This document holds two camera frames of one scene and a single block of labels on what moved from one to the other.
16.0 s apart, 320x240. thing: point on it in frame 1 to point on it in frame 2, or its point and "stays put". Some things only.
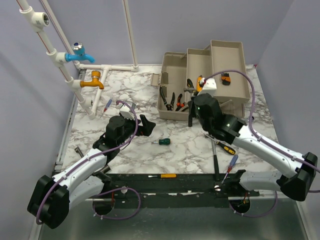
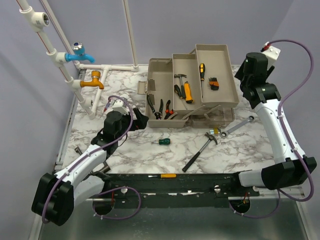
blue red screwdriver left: (107, 106) stays put
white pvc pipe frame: (35, 19) stays put
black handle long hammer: (215, 160) to (210, 137)
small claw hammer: (189, 89) to (182, 90)
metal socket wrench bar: (77, 150) stays put
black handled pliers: (169, 107) to (158, 115)
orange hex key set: (225, 78) to (214, 83)
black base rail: (175, 191) stays put
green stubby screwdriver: (164, 141) stays put
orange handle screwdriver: (165, 176) stays put
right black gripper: (191, 112) to (240, 73)
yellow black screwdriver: (189, 83) to (178, 90)
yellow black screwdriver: (226, 148) to (202, 72)
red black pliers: (179, 104) to (169, 113)
